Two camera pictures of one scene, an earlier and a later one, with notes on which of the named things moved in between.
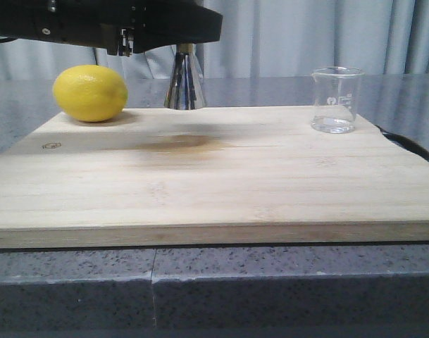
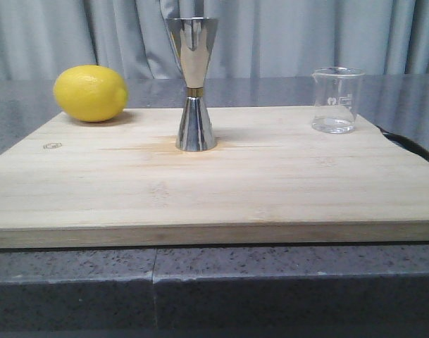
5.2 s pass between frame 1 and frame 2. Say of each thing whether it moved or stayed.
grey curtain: stayed
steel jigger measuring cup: moved
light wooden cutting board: stayed
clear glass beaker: stayed
